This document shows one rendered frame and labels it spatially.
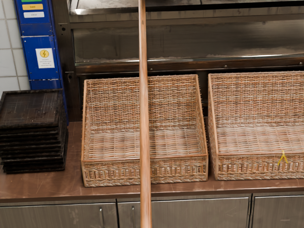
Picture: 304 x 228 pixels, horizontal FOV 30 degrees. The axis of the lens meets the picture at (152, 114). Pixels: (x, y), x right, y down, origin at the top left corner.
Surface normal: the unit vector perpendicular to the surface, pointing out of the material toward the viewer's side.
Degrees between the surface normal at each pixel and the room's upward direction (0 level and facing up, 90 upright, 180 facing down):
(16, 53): 90
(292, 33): 70
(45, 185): 0
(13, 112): 0
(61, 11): 90
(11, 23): 90
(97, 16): 90
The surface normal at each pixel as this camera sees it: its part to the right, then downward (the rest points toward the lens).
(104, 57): 0.01, 0.27
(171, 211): 0.02, 0.58
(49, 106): -0.04, -0.81
